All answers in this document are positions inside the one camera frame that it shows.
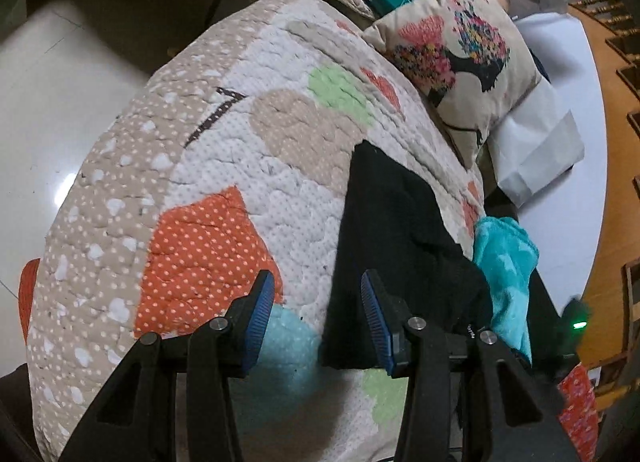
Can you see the white paper bag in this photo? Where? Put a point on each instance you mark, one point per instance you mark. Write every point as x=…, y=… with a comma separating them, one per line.
x=537, y=154

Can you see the turquoise fleece cloth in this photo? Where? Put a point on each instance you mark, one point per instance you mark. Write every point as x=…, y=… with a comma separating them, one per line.
x=507, y=274

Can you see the patchwork quilted blanket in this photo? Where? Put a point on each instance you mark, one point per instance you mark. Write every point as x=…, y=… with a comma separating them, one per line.
x=210, y=202

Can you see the black pants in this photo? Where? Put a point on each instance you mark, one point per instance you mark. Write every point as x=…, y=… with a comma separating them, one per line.
x=400, y=252

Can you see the floral printed cushion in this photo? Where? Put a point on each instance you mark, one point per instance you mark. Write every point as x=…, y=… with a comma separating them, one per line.
x=452, y=59

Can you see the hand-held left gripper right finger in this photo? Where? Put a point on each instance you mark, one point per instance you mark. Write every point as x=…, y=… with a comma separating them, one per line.
x=376, y=322

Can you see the wooden lattice headboard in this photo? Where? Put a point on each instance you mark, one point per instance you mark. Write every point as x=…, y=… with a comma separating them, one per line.
x=617, y=141

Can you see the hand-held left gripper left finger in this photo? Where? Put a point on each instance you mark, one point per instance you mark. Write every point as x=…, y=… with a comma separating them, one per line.
x=257, y=314

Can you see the white bed sheet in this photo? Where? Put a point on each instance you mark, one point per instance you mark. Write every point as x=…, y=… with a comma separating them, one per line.
x=570, y=141

